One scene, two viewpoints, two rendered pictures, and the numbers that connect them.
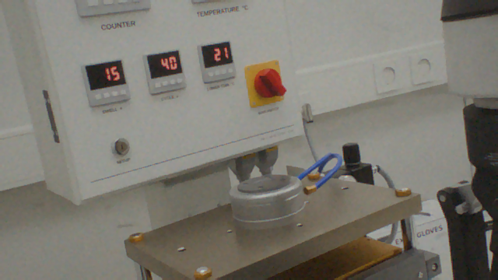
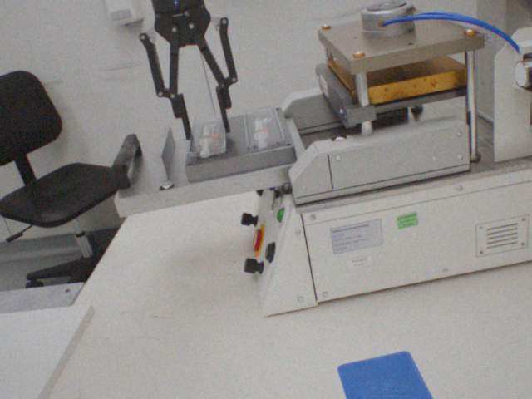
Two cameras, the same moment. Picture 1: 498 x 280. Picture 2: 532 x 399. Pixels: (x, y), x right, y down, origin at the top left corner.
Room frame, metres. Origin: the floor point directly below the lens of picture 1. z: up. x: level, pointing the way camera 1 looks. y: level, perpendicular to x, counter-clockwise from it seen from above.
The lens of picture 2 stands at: (0.84, -0.85, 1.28)
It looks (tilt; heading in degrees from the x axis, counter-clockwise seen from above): 26 degrees down; 122
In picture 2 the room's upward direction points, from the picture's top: 12 degrees counter-clockwise
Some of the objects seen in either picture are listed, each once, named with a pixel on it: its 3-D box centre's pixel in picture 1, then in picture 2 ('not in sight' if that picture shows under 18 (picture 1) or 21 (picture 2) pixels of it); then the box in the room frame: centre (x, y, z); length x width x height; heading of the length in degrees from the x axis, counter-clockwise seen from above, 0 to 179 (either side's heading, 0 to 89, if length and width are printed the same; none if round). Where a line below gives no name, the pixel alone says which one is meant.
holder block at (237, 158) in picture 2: not in sight; (238, 140); (0.38, -0.15, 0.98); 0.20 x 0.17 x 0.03; 121
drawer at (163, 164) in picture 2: not in sight; (212, 153); (0.34, -0.17, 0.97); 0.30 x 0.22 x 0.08; 31
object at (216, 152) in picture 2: not in sight; (209, 136); (0.34, -0.17, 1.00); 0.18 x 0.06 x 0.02; 121
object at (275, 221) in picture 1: (271, 227); (414, 46); (0.64, -0.01, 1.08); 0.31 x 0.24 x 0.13; 121
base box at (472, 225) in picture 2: not in sight; (400, 194); (0.60, -0.03, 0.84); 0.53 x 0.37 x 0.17; 31
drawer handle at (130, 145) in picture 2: not in sight; (127, 159); (0.22, -0.24, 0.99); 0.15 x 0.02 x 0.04; 121
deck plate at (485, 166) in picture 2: not in sight; (417, 137); (0.63, 0.00, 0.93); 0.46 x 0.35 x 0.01; 31
